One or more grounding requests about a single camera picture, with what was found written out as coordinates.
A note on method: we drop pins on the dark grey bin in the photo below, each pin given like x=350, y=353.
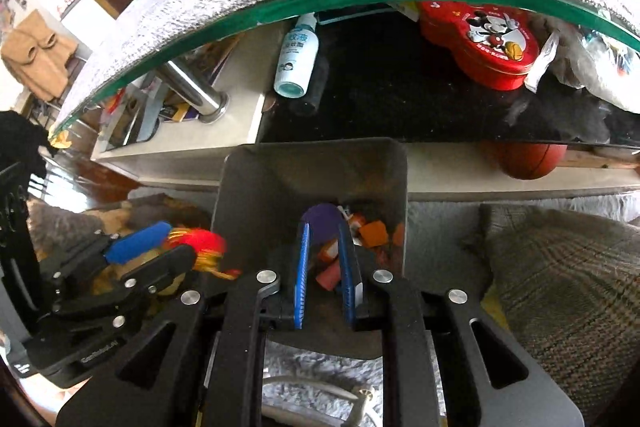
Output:
x=300, y=177

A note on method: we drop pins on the purple plastic bowl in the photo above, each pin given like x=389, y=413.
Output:
x=322, y=219

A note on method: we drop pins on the brown fuzzy blanket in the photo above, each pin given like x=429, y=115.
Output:
x=65, y=222

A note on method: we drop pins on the orange wrapper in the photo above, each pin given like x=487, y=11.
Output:
x=372, y=234

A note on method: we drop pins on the plaid cushion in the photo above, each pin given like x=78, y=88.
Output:
x=565, y=307

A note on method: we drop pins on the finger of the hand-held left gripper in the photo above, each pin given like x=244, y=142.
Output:
x=137, y=244
x=165, y=264

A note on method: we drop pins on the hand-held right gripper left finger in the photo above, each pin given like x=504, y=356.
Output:
x=302, y=277

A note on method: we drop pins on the clear plastic bags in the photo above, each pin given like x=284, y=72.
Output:
x=595, y=67

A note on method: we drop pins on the red heart-shaped tin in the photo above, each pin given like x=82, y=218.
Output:
x=480, y=52

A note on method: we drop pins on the metal table leg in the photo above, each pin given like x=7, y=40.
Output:
x=192, y=92

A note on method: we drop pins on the red gold foil wrapper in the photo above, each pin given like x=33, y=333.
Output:
x=205, y=242

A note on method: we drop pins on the orange basketball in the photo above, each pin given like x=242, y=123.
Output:
x=530, y=162

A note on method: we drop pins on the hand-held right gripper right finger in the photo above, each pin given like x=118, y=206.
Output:
x=347, y=277

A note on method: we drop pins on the white bottle teal cap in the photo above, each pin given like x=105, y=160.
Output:
x=295, y=57

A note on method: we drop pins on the beige coat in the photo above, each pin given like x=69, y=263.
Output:
x=35, y=57

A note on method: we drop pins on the black garment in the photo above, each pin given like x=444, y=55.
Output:
x=22, y=137

